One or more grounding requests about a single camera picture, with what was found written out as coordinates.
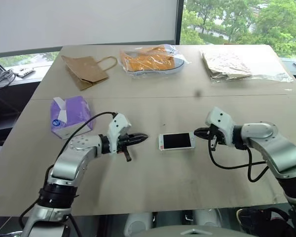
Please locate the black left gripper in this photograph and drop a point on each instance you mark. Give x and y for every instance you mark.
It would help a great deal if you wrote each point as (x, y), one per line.
(124, 148)

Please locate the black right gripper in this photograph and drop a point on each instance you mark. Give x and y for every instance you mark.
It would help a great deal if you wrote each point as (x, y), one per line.
(215, 135)

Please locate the white smartphone black screen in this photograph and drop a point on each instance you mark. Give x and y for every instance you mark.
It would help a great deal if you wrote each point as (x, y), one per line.
(176, 141)

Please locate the purple tissue pack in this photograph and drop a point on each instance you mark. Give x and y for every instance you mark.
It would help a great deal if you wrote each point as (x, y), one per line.
(74, 111)

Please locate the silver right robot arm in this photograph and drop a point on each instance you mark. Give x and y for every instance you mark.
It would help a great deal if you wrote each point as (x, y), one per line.
(273, 145)

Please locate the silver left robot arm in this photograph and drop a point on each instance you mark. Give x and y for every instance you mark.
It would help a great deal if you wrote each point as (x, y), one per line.
(74, 155)

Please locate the orange canvas shoe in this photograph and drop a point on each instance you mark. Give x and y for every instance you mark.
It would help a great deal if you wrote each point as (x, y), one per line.
(145, 60)

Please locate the white left robot leg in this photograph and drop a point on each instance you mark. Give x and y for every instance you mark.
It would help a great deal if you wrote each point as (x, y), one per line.
(139, 222)

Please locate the white robot leg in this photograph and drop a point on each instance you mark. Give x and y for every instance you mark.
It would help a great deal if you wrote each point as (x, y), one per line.
(139, 222)
(204, 218)

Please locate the white right robot leg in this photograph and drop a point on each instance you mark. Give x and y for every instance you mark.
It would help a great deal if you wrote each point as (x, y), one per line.
(204, 218)

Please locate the brown paper bag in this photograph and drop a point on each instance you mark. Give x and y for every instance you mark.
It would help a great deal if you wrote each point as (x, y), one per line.
(85, 69)

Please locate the clear plastic cardboard bag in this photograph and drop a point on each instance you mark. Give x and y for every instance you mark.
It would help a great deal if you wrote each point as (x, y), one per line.
(273, 75)

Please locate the grey robot torso front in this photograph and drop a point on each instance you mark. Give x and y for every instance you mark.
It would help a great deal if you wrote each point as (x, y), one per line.
(187, 232)

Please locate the black shoe white sole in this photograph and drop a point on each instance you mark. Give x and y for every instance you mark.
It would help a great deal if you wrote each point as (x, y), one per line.
(256, 218)

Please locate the small white circuit board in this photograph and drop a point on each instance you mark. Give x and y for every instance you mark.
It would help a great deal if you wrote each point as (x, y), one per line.
(24, 72)

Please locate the white roller blind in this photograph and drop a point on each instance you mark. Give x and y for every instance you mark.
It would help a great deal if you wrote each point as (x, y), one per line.
(76, 19)

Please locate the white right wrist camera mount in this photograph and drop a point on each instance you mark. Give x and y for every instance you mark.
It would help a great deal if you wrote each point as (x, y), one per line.
(219, 118)

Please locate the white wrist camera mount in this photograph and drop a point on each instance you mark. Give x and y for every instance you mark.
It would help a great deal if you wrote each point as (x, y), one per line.
(219, 118)
(117, 126)

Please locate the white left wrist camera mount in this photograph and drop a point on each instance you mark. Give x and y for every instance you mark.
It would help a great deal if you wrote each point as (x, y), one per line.
(117, 126)

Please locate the dark window frame post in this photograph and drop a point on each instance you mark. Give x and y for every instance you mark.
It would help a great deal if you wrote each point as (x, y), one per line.
(179, 19)

